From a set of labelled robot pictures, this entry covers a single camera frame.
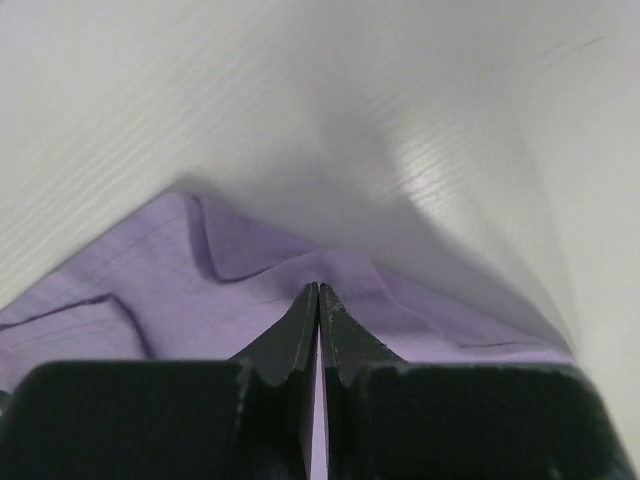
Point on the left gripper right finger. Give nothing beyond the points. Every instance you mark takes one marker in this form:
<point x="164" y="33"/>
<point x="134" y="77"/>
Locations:
<point x="387" y="418"/>

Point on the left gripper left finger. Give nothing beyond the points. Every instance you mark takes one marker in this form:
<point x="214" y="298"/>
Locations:
<point x="247" y="417"/>

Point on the purple t shirt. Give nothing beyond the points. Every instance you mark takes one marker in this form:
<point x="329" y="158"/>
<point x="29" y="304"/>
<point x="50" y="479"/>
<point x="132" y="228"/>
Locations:
<point x="186" y="279"/>

